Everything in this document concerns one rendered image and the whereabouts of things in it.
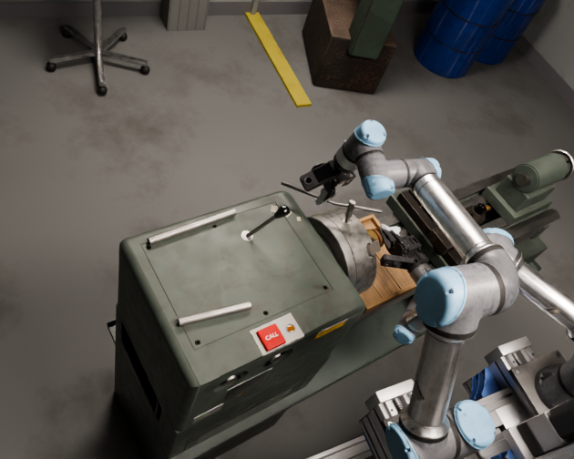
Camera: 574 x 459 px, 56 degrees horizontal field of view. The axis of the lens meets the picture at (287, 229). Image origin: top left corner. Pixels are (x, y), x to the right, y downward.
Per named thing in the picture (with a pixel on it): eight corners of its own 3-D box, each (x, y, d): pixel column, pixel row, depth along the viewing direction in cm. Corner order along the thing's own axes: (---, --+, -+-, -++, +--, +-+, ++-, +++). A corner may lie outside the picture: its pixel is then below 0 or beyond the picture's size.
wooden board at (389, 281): (363, 314, 204) (367, 309, 200) (313, 239, 218) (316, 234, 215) (420, 287, 218) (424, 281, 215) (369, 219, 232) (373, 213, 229)
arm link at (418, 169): (554, 284, 112) (434, 145, 144) (514, 291, 108) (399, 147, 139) (527, 318, 120) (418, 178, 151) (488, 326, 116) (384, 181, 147)
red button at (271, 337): (266, 353, 143) (268, 350, 141) (255, 333, 145) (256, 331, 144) (284, 344, 146) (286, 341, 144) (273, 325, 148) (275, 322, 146)
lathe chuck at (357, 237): (343, 318, 189) (366, 257, 168) (294, 259, 207) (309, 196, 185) (363, 309, 194) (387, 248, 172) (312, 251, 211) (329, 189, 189)
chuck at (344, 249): (336, 321, 188) (357, 260, 166) (286, 261, 205) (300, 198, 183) (343, 318, 189) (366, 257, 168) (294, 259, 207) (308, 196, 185)
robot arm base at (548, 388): (587, 406, 170) (610, 395, 162) (554, 422, 163) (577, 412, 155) (558, 362, 177) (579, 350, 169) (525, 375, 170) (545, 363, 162)
